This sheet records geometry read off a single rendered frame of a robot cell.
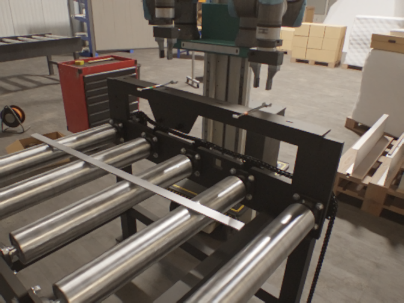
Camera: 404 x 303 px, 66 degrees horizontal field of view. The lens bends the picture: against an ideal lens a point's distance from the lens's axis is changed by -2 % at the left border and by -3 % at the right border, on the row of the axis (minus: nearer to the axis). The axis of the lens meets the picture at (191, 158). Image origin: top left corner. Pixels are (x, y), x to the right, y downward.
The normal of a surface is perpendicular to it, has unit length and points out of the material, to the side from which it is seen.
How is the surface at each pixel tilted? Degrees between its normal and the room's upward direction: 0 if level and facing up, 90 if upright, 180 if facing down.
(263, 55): 90
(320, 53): 90
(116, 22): 90
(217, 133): 90
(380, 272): 0
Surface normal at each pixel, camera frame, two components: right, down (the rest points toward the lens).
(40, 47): 0.78, 0.29
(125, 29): 0.40, 0.42
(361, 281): 0.02, -0.89
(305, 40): -0.59, 0.36
